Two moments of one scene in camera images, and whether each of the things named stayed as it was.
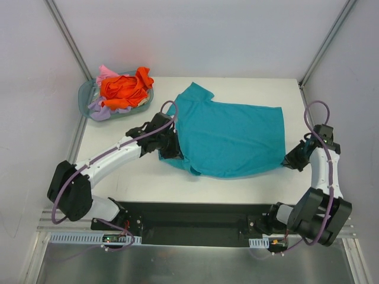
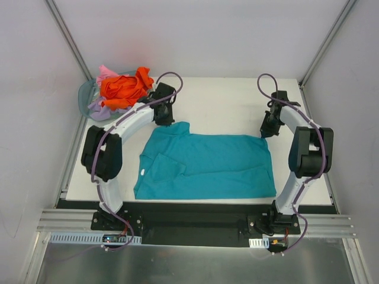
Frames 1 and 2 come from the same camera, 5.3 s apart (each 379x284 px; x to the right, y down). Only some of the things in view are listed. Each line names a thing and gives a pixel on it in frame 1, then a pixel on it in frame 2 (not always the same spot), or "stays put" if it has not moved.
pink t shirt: (105, 73) stays put
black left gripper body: (172, 148) -> (163, 117)
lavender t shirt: (101, 113) stays put
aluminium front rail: (47, 224) stays put
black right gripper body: (293, 160) -> (269, 127)
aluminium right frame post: (344, 13) stays put
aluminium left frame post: (76, 47) stays put
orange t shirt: (124, 92) stays put
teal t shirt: (225, 139) -> (174, 164)
